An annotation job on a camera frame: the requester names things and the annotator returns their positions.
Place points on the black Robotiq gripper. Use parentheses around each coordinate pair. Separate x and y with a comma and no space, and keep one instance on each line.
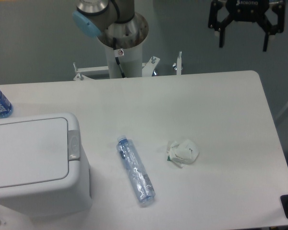
(248,11)

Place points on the white trash can lid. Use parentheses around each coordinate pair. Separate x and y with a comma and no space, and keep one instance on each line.
(35,150)

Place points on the white trash can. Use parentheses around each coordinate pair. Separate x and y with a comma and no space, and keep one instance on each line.
(69,195)

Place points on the crumpled white paper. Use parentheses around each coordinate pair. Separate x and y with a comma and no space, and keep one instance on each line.
(182,153)

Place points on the empty clear plastic bottle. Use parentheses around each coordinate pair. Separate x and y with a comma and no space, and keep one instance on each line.
(137,174)

